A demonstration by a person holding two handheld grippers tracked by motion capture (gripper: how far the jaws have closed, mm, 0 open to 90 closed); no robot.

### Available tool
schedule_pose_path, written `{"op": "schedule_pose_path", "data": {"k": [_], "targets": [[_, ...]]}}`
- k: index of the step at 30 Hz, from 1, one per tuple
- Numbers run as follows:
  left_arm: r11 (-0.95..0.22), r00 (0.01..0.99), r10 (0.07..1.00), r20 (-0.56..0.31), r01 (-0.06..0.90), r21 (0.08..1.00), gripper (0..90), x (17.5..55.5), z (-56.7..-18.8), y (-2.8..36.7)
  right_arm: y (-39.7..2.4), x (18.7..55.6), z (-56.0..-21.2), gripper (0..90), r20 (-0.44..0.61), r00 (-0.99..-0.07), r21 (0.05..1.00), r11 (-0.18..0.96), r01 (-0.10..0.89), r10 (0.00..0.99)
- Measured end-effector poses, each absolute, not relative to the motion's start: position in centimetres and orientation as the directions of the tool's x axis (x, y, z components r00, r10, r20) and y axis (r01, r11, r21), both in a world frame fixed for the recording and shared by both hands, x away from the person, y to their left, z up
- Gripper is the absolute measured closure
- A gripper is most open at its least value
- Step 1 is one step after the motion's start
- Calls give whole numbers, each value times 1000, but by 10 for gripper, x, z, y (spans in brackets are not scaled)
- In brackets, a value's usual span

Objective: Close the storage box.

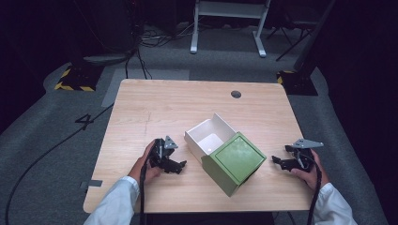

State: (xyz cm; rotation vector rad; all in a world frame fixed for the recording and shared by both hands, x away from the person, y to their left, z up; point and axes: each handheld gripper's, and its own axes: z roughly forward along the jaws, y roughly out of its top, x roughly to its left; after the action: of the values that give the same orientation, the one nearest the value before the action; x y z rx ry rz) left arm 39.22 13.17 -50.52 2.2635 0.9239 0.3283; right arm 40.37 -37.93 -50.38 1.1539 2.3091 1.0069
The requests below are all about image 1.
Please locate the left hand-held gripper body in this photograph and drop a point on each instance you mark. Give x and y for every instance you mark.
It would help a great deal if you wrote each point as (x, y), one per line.
(159, 156)

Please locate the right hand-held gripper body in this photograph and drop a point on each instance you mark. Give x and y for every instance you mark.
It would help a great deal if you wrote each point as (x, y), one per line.
(303, 159)

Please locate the green drawer box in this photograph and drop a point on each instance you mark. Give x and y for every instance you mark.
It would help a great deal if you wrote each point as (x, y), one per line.
(237, 159)

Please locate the white drawer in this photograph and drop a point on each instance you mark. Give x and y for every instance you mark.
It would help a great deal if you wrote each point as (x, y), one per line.
(208, 132)

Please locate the person's right hand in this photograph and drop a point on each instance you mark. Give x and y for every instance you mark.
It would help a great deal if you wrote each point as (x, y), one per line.
(316, 178)

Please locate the person's left hand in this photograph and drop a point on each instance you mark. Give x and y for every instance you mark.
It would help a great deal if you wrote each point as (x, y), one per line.
(140, 168)

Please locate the grey floor tape piece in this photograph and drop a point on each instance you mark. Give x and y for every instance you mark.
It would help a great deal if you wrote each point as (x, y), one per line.
(94, 183)

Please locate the black yellow striped stand base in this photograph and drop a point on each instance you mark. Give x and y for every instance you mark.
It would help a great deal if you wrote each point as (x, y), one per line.
(79, 79)
(297, 82)

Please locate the grey round stand base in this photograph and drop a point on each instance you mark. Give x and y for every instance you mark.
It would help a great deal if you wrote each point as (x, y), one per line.
(106, 58)

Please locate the black folding stand legs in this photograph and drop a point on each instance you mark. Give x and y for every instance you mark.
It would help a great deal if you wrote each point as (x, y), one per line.
(292, 37)

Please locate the dark slanted stand pole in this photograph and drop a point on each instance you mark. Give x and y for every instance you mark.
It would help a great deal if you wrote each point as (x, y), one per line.
(316, 34)

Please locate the white metal desk frame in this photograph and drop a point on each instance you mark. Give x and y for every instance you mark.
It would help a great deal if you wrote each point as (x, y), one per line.
(230, 10)

